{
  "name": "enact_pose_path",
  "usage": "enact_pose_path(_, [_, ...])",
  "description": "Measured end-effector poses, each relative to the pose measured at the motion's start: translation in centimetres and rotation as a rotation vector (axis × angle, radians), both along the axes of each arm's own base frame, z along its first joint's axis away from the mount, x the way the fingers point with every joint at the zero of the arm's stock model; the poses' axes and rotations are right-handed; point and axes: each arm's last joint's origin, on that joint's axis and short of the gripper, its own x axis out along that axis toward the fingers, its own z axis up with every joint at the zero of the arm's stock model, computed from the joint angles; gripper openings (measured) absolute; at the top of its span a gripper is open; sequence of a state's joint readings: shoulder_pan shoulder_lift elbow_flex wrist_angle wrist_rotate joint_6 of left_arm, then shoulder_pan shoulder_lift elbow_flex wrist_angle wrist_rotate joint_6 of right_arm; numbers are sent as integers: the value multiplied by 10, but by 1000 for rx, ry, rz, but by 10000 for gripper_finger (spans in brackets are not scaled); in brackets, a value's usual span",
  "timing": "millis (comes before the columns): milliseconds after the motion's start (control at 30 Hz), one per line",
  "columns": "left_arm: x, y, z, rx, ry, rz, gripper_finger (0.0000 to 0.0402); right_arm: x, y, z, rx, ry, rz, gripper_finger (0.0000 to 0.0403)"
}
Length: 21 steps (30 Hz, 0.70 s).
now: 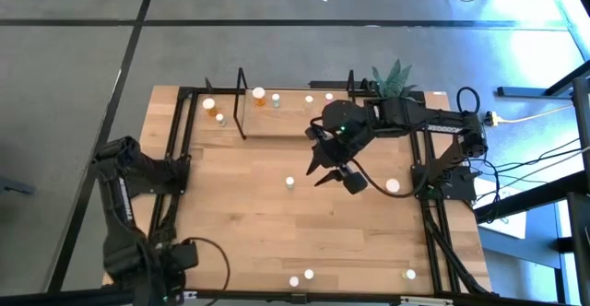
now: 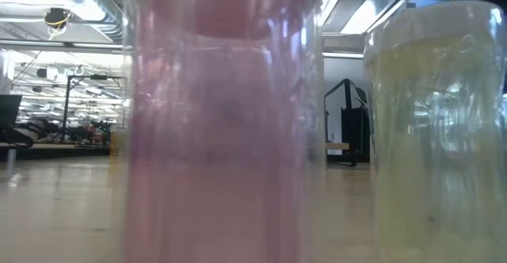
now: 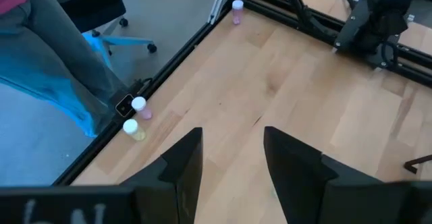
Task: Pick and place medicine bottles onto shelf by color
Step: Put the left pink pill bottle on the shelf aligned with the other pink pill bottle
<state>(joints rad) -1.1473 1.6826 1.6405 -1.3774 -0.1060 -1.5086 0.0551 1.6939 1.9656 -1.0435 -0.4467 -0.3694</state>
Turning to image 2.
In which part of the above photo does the black cabinet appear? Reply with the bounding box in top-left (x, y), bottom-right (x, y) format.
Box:
top-left (341, 106), bottom-right (372, 163)

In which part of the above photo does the distant black robot equipment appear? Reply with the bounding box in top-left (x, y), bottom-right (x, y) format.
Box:
top-left (17, 114), bottom-right (112, 145)

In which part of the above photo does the black monitor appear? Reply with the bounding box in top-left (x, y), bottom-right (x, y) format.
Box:
top-left (0, 93), bottom-right (23, 127)

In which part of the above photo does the grey rectangular ceiling duct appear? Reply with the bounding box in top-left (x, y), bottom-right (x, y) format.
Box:
top-left (322, 0), bottom-right (486, 38)

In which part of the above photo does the silver ribbed ceiling duct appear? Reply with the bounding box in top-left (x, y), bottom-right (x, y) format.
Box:
top-left (33, 0), bottom-right (124, 44)

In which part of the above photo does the distant black gantry frame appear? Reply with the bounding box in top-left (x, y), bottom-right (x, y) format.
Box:
top-left (61, 74), bottom-right (128, 143)

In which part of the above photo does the black ceiling device yellow cable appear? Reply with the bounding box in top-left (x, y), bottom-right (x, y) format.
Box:
top-left (42, 6), bottom-right (74, 42)

